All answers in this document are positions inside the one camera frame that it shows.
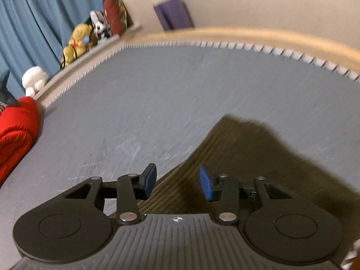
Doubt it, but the panda plush toy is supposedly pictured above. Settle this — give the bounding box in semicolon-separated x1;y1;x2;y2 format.
90;10;111;39

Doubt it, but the red folded quilt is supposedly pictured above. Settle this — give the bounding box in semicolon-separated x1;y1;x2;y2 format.
0;97;40;188

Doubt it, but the dark teal shark plush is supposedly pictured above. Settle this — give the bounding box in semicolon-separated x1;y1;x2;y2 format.
0;70;21;108

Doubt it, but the wooden bed frame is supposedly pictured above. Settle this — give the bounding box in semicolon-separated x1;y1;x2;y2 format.
123;27;360;76

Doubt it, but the yellow plush toy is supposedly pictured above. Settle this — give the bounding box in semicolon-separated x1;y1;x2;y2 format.
60;24;93;65

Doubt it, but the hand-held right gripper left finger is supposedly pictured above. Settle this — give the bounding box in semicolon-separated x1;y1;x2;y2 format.
60;163;157;226

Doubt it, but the purple board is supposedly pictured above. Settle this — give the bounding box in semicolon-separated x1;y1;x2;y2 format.
153;0;195;31

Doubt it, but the white plush toy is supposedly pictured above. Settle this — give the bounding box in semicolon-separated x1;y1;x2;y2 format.
22;66;49;98

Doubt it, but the blue curtain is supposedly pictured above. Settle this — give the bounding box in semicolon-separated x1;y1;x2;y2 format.
0;0;109;99

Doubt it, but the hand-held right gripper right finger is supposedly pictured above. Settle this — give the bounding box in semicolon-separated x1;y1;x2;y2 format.
199;165;293;226

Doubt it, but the dark red cushion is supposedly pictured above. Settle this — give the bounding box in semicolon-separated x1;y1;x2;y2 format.
102;0;133;37

